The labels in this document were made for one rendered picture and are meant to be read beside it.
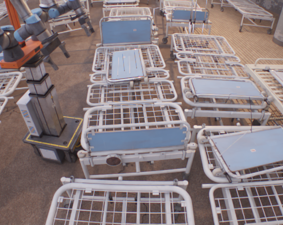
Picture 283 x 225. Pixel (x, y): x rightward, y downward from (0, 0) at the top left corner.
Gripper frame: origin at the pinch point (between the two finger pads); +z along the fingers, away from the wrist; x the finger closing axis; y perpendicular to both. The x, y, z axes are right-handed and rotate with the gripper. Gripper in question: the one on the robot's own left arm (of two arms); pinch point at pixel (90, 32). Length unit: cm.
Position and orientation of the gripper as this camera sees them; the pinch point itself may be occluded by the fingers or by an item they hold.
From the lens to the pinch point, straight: 180.3
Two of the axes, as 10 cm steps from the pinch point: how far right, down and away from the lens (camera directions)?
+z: 3.9, 7.8, 4.9
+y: 9.2, -3.1, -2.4
